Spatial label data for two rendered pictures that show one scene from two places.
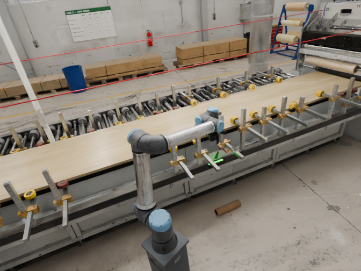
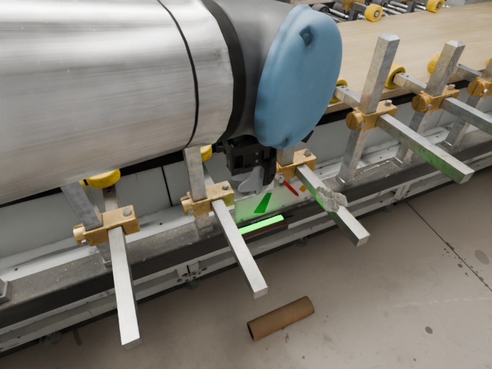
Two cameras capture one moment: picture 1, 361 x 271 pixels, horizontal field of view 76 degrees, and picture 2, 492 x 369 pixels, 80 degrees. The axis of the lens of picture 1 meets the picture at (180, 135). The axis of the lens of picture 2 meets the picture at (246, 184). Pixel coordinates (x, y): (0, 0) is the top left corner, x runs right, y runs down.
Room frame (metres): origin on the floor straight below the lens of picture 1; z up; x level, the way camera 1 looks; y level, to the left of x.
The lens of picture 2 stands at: (1.27, -0.25, 1.38)
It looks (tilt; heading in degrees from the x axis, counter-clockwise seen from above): 44 degrees down; 356
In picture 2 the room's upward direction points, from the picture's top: straight up
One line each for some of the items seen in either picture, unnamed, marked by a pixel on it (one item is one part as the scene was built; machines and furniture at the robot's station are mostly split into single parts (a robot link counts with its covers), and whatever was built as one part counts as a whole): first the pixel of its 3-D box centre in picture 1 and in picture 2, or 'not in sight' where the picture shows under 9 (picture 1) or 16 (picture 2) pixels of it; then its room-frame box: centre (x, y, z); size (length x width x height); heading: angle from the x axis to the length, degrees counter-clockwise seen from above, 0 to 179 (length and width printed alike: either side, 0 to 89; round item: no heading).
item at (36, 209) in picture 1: (28, 211); not in sight; (1.31, 1.23, 0.83); 0.14 x 0.06 x 0.05; 110
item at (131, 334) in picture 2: (182, 165); (118, 249); (1.67, 0.01, 0.82); 0.44 x 0.03 x 0.04; 20
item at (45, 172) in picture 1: (56, 193); not in sight; (1.39, 1.02, 0.91); 0.04 x 0.04 x 0.48; 20
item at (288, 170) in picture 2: (223, 143); (289, 165); (1.91, -0.41, 0.85); 0.14 x 0.06 x 0.05; 110
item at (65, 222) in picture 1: (65, 206); not in sight; (1.33, 0.95, 0.82); 0.44 x 0.03 x 0.04; 20
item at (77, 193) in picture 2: (174, 157); (88, 214); (1.73, 0.08, 0.88); 0.04 x 0.04 x 0.48; 20
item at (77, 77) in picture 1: (76, 78); not in sight; (6.91, 2.88, 0.36); 0.59 x 0.57 x 0.73; 13
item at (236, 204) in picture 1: (228, 207); (280, 317); (1.81, -0.44, 0.04); 0.30 x 0.08 x 0.08; 110
